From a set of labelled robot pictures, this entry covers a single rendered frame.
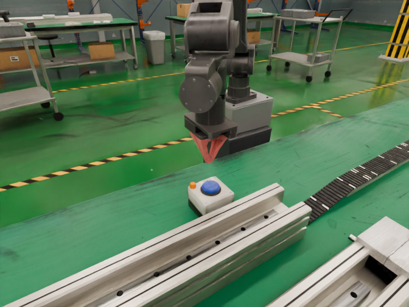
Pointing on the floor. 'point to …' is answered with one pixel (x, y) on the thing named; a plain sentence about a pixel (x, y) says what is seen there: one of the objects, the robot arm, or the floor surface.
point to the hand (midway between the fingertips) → (209, 159)
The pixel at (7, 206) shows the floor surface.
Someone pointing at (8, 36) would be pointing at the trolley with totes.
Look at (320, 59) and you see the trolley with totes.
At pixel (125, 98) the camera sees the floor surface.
